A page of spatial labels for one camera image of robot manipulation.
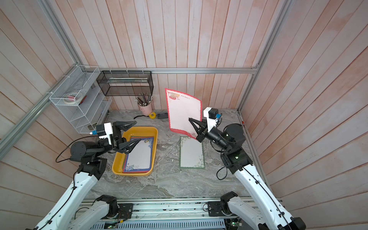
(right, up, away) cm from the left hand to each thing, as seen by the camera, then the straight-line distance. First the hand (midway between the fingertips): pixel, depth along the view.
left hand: (138, 132), depth 57 cm
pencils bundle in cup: (-13, +23, +57) cm, 63 cm away
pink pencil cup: (-11, +14, +58) cm, 60 cm away
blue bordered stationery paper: (-9, -20, +34) cm, 40 cm away
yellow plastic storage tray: (-22, -22, +31) cm, 44 cm away
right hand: (+21, +5, +4) cm, 22 cm away
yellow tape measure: (-6, +10, +58) cm, 59 cm away
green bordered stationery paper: (+24, -18, +39) cm, 49 cm away
